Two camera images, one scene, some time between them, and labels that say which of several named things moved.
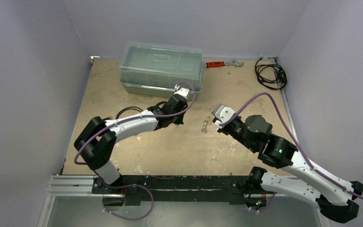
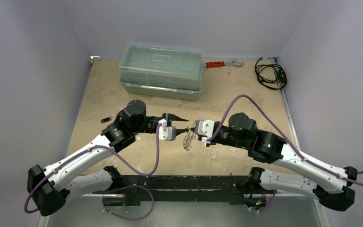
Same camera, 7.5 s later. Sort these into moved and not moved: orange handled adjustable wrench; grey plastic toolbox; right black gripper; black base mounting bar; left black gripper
Moved: right black gripper; left black gripper
Not moved: orange handled adjustable wrench; grey plastic toolbox; black base mounting bar
